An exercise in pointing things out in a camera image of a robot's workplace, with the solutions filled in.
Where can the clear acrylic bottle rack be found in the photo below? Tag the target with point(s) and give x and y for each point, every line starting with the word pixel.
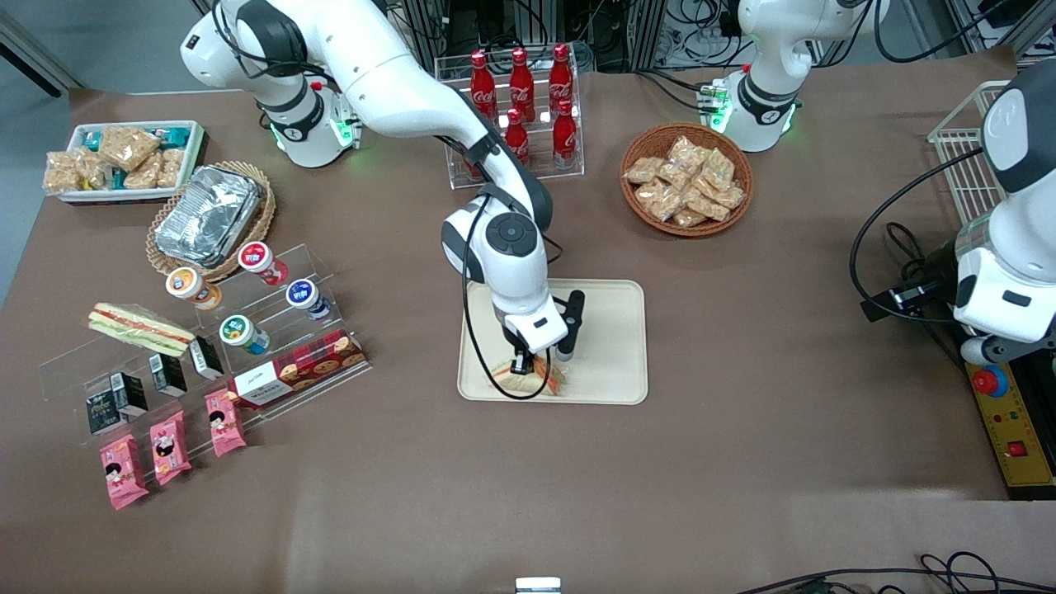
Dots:
pixel 561 173

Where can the small black carton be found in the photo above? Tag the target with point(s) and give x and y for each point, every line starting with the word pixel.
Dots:
pixel 130 394
pixel 206 357
pixel 106 414
pixel 169 375

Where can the black control box yellow panel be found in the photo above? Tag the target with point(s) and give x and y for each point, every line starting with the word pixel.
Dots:
pixel 1027 470

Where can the aluminium equipment rack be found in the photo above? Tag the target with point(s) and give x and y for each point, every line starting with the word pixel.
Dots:
pixel 627 33

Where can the red emergency stop button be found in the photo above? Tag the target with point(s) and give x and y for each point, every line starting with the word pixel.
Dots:
pixel 989 381

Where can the silver foil food container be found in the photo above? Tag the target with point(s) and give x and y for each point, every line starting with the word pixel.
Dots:
pixel 206 216

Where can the oval brown wicker basket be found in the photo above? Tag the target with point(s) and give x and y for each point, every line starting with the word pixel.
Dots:
pixel 262 223

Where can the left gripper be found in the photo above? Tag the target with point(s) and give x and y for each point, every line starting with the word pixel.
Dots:
pixel 932 274

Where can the green lid yogurt cup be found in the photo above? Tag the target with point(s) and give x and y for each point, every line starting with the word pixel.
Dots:
pixel 238 330

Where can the clear rice cracker snack pack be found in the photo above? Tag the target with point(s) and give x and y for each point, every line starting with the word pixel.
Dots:
pixel 172 167
pixel 729 196
pixel 657 200
pixel 682 150
pixel 643 170
pixel 144 173
pixel 92 171
pixel 718 169
pixel 62 172
pixel 690 217
pixel 128 147
pixel 708 206

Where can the pink snack packet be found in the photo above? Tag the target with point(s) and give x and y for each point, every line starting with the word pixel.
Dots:
pixel 124 472
pixel 224 422
pixel 169 447

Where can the small silver white block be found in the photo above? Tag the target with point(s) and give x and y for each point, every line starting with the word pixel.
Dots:
pixel 538 586

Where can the clear acrylic stepped stand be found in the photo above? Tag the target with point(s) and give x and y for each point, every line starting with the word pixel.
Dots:
pixel 322 264

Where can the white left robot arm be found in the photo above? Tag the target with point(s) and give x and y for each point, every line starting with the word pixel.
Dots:
pixel 771 99

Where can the red cookie box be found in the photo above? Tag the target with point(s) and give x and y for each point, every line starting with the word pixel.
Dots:
pixel 297 370

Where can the teal snack pack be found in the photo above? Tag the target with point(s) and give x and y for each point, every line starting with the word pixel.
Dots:
pixel 92 141
pixel 173 136

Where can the blue lid yogurt cup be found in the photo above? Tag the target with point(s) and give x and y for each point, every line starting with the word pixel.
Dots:
pixel 304 294

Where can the cream plastic tray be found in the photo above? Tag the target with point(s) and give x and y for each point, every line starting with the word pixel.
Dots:
pixel 610 346

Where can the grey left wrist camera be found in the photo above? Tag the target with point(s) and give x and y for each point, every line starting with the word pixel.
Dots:
pixel 983 350

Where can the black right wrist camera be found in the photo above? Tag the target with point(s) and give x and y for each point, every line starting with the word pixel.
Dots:
pixel 571 326

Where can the triangular sandwich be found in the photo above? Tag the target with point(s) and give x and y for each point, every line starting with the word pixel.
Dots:
pixel 516 384
pixel 140 328

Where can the orange lid yogurt cup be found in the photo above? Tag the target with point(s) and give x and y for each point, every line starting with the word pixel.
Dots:
pixel 186 283

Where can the white rectangular snack bin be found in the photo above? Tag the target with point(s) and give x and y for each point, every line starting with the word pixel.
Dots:
pixel 195 153

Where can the red cola bottle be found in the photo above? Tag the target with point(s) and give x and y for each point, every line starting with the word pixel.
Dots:
pixel 561 78
pixel 518 140
pixel 565 136
pixel 483 87
pixel 521 82

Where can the round brown wicker basket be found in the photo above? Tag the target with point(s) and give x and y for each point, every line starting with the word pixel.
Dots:
pixel 639 210

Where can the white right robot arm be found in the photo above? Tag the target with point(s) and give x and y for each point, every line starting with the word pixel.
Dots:
pixel 396 82

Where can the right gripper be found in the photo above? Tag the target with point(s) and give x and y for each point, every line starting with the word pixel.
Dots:
pixel 520 356

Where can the red lid yogurt cup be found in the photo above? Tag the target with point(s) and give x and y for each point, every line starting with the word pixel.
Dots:
pixel 257 257

